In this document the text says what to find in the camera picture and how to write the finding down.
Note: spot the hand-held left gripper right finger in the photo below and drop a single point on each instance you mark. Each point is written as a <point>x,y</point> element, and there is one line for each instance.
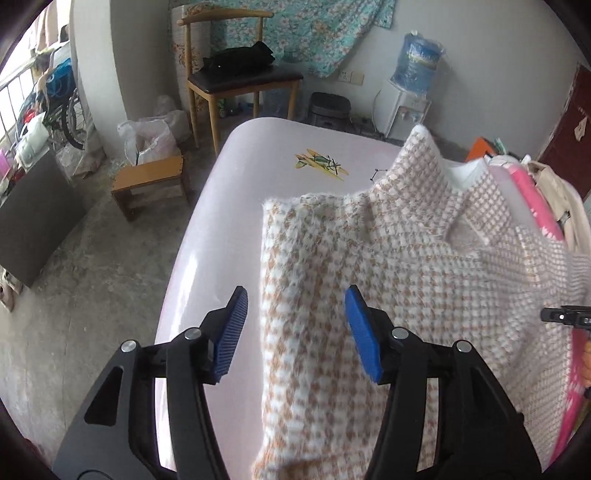
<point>362,337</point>

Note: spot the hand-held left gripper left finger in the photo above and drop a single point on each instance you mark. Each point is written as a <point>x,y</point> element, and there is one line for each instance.
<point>231,337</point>

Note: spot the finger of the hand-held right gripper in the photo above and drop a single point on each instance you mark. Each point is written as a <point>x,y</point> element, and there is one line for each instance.
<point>561,314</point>

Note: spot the beige white checked knit sweater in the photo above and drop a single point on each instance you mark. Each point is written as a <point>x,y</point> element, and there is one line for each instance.
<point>323,258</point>

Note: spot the beige clothes pile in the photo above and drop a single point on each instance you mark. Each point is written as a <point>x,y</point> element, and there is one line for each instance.
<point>554,194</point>

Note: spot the pink floral blanket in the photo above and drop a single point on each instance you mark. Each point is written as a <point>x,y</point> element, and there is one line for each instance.
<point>535,207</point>

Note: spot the dark red door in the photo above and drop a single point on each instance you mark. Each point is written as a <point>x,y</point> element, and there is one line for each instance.
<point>565,134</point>

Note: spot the small wooden stool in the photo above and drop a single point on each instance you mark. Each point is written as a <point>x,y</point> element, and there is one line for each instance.
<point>147,173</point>

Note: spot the orange object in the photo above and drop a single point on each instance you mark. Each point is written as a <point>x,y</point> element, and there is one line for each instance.
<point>480,148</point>

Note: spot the small hanging cloth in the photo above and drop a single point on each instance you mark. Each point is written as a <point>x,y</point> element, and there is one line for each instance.
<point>582,128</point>

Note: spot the white plastic bag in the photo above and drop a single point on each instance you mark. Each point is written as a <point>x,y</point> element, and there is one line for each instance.
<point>150,138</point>

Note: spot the dark grey board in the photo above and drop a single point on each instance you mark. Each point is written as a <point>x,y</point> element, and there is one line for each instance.
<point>37,217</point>

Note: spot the white water dispenser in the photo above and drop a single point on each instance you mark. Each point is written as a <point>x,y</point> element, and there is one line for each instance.
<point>401,110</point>

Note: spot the black trash bin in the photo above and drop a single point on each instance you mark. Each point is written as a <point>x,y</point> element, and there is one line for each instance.
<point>328,110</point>

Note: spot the wooden chair with dark seat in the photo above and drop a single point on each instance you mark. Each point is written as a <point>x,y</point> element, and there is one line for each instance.
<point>244,81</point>

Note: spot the black bag on chair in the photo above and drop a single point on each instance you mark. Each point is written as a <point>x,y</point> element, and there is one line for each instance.
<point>238,56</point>

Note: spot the white plastic canister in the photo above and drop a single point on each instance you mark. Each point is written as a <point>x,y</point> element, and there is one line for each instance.
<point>33,136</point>

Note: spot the wheelchair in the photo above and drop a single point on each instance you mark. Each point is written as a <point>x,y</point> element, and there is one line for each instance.
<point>64,106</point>

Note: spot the white floral mattress panel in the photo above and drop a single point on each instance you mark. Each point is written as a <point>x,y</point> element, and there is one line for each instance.
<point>178,50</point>

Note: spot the metal window railing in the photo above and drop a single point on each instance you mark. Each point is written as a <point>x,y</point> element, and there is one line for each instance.
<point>14,101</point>

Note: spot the wall socket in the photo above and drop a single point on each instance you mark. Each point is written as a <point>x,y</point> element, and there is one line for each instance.
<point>351,77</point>

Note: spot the teal floral wall cloth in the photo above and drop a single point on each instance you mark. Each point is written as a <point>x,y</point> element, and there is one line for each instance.
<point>314,32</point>

